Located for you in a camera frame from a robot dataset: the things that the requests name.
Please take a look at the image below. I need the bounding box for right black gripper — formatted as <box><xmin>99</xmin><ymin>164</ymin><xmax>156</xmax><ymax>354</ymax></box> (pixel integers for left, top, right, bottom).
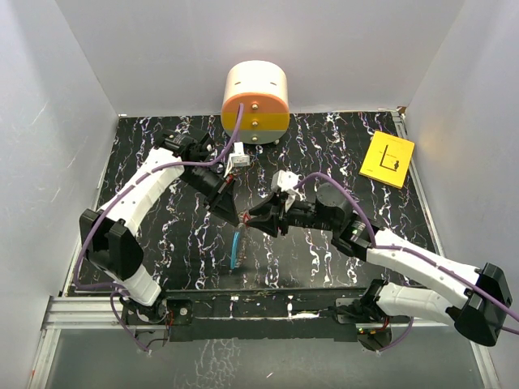
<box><xmin>247</xmin><ymin>190</ymin><xmax>338</xmax><ymax>236</ymax></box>

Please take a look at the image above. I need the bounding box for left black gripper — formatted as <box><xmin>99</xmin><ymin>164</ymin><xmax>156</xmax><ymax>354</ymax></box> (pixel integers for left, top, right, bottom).
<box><xmin>179</xmin><ymin>165</ymin><xmax>239</xmax><ymax>227</ymax></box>

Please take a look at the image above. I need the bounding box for red tag key bunch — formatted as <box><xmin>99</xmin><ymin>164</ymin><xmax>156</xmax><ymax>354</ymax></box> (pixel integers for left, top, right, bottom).
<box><xmin>241</xmin><ymin>212</ymin><xmax>251</xmax><ymax>228</ymax></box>

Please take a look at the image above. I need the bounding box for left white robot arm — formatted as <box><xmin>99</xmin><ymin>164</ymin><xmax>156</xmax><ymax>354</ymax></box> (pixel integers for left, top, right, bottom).
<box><xmin>78</xmin><ymin>130</ymin><xmax>239</xmax><ymax>323</ymax></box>

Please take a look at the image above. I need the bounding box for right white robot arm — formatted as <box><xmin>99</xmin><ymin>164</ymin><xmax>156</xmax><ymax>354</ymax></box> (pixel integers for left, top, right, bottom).
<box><xmin>247</xmin><ymin>183</ymin><xmax>513</xmax><ymax>347</ymax></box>

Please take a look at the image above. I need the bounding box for round three-drawer mini cabinet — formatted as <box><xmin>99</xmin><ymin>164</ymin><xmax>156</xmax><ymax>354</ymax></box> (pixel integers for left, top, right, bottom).
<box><xmin>221</xmin><ymin>60</ymin><xmax>290</xmax><ymax>145</ymax></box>

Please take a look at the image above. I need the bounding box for yellow book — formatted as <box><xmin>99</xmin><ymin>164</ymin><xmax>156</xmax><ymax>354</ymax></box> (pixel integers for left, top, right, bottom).
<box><xmin>359</xmin><ymin>130</ymin><xmax>414</xmax><ymax>189</ymax></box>

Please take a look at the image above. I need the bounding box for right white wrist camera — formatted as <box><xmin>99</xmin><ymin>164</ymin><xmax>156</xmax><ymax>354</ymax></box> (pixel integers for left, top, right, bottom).
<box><xmin>271</xmin><ymin>170</ymin><xmax>299</xmax><ymax>199</ymax></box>

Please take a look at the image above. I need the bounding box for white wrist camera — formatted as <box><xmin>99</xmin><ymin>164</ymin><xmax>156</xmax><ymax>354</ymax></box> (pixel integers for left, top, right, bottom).
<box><xmin>226</xmin><ymin>142</ymin><xmax>251</xmax><ymax>174</ymax></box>
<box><xmin>271</xmin><ymin>170</ymin><xmax>299</xmax><ymax>199</ymax></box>

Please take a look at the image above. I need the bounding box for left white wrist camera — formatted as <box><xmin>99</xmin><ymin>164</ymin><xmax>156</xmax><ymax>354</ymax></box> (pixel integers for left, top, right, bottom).
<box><xmin>226</xmin><ymin>142</ymin><xmax>251</xmax><ymax>174</ymax></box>

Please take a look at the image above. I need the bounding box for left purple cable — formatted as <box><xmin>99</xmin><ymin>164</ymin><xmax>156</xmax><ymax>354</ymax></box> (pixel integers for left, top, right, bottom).
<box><xmin>72</xmin><ymin>103</ymin><xmax>245</xmax><ymax>356</ymax></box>

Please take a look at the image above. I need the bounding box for purple cable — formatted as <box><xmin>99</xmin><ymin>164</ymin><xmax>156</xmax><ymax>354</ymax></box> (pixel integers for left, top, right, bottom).
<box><xmin>72</xmin><ymin>103</ymin><xmax>245</xmax><ymax>356</ymax></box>
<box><xmin>294</xmin><ymin>172</ymin><xmax>519</xmax><ymax>353</ymax></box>

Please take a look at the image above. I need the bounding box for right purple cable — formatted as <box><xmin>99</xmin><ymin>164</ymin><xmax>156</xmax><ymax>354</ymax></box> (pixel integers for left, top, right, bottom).
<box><xmin>294</xmin><ymin>172</ymin><xmax>519</xmax><ymax>353</ymax></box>

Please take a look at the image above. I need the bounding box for aluminium frame rail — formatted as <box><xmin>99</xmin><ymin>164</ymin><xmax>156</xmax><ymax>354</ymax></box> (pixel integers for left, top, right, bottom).
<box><xmin>28</xmin><ymin>297</ymin><xmax>124</xmax><ymax>388</ymax></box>

